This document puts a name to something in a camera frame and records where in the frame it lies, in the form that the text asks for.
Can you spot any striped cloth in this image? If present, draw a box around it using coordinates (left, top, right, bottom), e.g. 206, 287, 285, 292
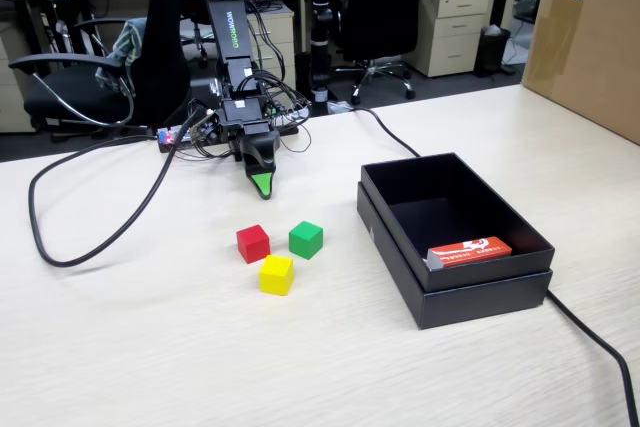
94, 16, 149, 96

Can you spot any red wooden cube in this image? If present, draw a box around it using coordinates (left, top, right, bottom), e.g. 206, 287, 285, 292
235, 224, 272, 265

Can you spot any robot controller board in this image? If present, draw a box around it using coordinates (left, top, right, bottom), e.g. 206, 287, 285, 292
156, 125, 182, 154

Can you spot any green wooden cube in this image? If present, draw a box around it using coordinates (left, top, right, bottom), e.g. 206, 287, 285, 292
288, 220, 324, 261

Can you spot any beige three-drawer cabinet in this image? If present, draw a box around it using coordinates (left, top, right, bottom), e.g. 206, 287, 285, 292
403, 0, 492, 79

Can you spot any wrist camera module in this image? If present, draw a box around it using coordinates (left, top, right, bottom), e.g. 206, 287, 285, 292
185, 104, 222, 144

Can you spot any orange matchbox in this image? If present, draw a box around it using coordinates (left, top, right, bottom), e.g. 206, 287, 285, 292
424, 235, 514, 273

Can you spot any long black power cable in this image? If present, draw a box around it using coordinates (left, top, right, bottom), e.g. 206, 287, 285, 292
324, 105, 640, 427

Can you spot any black cardboard box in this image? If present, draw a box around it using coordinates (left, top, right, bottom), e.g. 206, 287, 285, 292
359, 151, 557, 294

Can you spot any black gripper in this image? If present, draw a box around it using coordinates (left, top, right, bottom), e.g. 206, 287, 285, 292
219, 98, 280, 200

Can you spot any large brown cardboard box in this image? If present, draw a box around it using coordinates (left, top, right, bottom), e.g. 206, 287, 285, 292
520, 0, 640, 146

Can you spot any black mesh office chair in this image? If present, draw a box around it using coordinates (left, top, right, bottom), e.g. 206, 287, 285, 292
332, 0, 434, 107

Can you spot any beige side cabinet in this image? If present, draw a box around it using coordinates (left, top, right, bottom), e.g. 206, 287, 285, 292
0, 36, 36, 133

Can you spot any thick black looped cable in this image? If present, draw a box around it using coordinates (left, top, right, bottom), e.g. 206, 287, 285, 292
27, 105, 209, 269

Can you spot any black pole with white bands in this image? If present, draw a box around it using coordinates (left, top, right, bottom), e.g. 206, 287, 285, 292
307, 0, 335, 117

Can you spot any black trash bin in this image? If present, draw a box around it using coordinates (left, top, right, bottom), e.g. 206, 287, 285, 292
473, 25, 513, 78

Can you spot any yellow wooden cube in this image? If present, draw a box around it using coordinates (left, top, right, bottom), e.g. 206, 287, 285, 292
258, 254, 295, 297

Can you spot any black high-back office chair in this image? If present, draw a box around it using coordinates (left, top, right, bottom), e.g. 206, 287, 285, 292
8, 0, 194, 141

